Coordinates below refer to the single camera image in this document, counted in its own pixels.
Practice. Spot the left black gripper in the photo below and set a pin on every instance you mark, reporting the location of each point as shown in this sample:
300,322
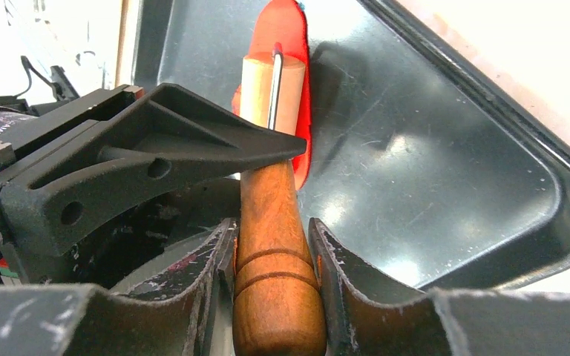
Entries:
84,187

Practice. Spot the black baking tray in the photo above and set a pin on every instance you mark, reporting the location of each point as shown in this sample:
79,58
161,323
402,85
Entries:
421,165

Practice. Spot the wooden rolling pin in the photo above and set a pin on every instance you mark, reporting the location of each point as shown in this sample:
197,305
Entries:
277,306

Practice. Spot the red dough piece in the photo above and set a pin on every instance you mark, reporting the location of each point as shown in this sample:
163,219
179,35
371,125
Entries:
280,36

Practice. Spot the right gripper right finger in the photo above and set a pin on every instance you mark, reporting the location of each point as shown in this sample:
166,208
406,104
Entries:
370,313

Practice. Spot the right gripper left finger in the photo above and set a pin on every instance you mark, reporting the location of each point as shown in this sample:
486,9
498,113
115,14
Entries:
184,308

